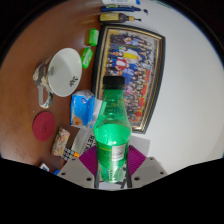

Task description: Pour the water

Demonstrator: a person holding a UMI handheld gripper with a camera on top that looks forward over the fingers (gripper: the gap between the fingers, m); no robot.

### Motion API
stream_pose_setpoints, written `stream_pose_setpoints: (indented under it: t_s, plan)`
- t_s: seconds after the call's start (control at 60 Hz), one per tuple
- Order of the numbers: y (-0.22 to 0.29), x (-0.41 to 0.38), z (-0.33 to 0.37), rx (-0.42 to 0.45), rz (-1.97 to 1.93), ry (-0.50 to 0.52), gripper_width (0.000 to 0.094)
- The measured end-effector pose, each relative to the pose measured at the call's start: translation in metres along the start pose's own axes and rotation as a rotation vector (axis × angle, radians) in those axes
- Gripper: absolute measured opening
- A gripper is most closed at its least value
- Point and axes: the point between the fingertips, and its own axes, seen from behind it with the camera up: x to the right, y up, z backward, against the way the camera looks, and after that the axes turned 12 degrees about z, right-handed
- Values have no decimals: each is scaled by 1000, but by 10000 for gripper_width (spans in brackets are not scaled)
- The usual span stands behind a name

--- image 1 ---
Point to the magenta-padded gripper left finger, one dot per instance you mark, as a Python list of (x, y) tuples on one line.
[(75, 171)]

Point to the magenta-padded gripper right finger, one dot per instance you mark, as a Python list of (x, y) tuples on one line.
[(150, 170)]

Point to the green plastic bottle black cap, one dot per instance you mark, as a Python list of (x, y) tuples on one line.
[(111, 133)]

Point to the puzzle cube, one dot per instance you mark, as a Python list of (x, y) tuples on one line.
[(70, 154)]

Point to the floral patterned pouch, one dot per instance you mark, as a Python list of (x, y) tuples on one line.
[(60, 141)]

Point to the flat round red coaster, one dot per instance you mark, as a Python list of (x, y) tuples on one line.
[(43, 126)]

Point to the blue tissue pack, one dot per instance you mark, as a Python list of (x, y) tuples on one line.
[(81, 110)]

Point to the white patterned mug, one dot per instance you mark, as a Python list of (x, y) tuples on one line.
[(65, 71)]

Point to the framed group photo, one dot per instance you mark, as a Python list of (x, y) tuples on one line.
[(140, 60)]

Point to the small green packet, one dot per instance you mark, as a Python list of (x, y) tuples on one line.
[(93, 37), (87, 57)]

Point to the dark blue pump bottle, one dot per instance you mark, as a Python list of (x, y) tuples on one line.
[(116, 9)]

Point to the white tube bottle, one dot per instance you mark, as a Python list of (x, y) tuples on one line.
[(116, 2)]

